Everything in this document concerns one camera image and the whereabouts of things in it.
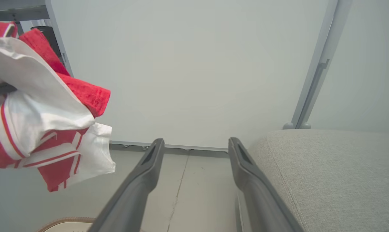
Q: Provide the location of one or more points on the grey metal frame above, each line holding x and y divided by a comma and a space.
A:
17, 13

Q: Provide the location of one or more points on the grey fabric sofa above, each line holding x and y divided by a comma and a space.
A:
342, 180

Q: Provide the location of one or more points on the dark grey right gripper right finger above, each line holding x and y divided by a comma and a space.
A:
258, 199

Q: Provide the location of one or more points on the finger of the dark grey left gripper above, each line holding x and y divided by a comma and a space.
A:
1, 89

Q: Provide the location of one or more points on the grey partition foot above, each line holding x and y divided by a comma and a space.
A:
305, 125
288, 125

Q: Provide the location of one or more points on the white perforated laundry basket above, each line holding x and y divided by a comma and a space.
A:
65, 225

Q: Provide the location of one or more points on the red white striped shirt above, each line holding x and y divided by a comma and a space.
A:
36, 96

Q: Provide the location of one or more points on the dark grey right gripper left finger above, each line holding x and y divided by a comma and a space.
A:
133, 193

